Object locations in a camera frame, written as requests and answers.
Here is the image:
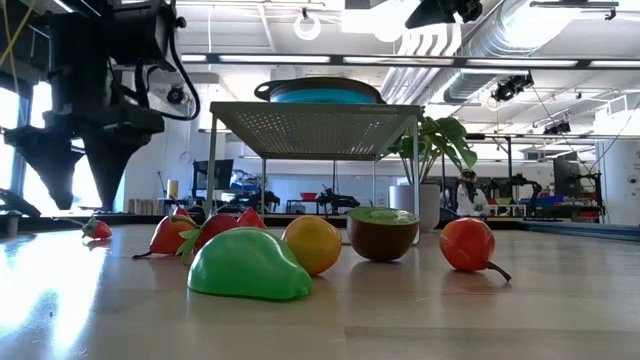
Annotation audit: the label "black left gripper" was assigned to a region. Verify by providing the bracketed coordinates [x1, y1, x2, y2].
[2, 64, 166, 211]

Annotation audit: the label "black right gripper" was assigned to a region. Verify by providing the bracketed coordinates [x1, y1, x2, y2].
[404, 0, 484, 30]

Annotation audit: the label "artificial potted monstera plant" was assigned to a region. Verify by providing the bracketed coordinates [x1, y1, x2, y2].
[387, 115, 479, 235]

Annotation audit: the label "blue collapsible colander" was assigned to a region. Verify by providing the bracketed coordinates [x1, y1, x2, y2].
[253, 76, 386, 105]

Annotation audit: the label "small red toy fruit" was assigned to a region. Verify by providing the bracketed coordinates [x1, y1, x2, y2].
[236, 207, 268, 231]

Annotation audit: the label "small orange toy fruit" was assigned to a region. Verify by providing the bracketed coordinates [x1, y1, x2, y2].
[281, 214, 344, 277]

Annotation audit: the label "wooden pallet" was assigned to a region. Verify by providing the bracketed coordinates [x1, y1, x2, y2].
[127, 198, 160, 215]

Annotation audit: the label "black monitor desk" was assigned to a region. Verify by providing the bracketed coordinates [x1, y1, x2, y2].
[157, 196, 201, 216]

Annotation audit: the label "black ceiling spotlight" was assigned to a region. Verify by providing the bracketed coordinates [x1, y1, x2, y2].
[165, 83, 186, 106]

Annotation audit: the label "black computer monitor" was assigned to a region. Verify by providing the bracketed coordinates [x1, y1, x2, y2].
[192, 158, 235, 192]

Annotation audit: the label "mint green perforated rack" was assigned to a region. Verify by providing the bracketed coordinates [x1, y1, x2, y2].
[205, 101, 422, 246]

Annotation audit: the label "person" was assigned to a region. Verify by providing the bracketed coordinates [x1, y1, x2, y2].
[456, 168, 490, 218]

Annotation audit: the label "green toy pear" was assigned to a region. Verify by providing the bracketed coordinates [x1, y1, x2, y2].
[187, 227, 315, 302]

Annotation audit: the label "toy kiwi half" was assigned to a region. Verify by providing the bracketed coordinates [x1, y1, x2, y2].
[346, 206, 421, 263]

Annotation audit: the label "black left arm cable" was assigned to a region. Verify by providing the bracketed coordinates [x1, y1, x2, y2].
[167, 19, 201, 122]

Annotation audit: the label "white ring lamp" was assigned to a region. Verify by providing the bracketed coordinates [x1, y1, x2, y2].
[293, 13, 322, 42]

